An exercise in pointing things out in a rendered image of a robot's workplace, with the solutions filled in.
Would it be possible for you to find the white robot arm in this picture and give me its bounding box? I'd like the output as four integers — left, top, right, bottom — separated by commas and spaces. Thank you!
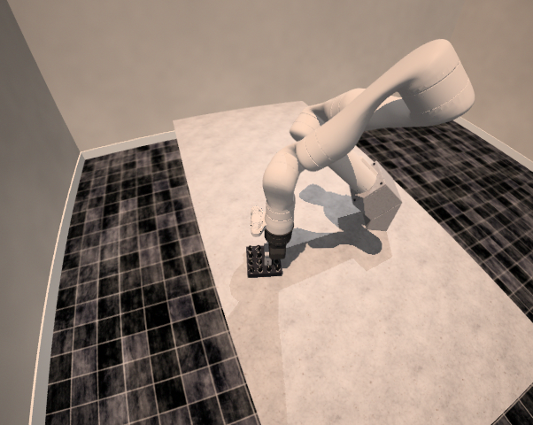
262, 39, 475, 221

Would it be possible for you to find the black knob box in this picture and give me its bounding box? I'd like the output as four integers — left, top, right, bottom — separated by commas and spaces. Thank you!
246, 245, 282, 278

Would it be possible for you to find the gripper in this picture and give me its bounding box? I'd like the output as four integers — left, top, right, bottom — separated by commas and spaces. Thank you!
251, 206, 294, 266

